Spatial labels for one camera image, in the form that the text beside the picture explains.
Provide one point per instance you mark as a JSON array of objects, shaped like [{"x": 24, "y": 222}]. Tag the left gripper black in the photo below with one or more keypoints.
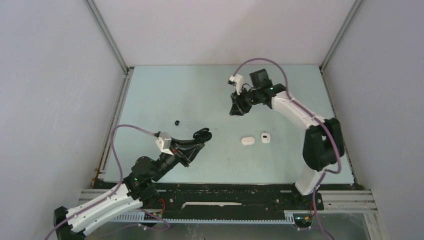
[{"x": 182, "y": 153}]

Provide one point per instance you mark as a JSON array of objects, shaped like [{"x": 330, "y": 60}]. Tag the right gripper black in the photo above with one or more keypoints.
[{"x": 238, "y": 107}]

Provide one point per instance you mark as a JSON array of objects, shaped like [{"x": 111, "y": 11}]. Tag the black charging case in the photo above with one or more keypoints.
[{"x": 203, "y": 135}]

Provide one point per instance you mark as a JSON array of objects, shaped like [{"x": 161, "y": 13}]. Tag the white charging case with dot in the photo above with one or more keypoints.
[{"x": 265, "y": 138}]

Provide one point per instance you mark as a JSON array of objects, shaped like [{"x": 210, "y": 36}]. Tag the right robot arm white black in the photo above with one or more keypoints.
[{"x": 323, "y": 144}]

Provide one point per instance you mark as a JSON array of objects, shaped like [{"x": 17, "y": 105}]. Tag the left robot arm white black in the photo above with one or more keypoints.
[{"x": 132, "y": 191}]

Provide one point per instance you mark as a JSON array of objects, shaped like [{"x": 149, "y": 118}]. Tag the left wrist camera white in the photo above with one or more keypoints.
[{"x": 163, "y": 142}]

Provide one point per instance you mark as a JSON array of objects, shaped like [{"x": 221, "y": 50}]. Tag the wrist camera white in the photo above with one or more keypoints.
[
  {"x": 163, "y": 142},
  {"x": 237, "y": 81}
]

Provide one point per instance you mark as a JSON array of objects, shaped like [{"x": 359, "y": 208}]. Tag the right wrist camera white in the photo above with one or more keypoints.
[{"x": 237, "y": 81}]

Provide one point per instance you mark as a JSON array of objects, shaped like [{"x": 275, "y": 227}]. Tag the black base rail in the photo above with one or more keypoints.
[{"x": 263, "y": 201}]

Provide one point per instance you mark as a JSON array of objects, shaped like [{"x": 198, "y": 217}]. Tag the left aluminium frame post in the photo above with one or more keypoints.
[{"x": 107, "y": 35}]

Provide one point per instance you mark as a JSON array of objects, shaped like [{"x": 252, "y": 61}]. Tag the aluminium frame post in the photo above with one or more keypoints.
[
  {"x": 107, "y": 35},
  {"x": 357, "y": 4}
]

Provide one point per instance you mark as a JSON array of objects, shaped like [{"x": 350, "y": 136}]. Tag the white slotted cable duct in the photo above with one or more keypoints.
[{"x": 142, "y": 218}]

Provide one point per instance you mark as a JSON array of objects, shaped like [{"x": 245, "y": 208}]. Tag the right aluminium frame post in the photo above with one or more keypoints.
[{"x": 357, "y": 4}]

